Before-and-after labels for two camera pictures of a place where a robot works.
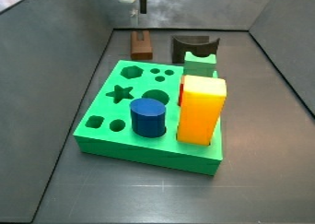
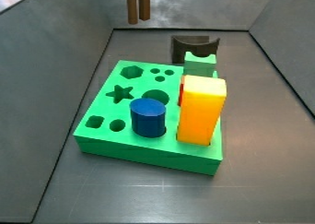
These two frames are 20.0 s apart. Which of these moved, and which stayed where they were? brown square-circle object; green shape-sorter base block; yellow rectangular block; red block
Moved: brown square-circle object
Stayed: green shape-sorter base block; yellow rectangular block; red block
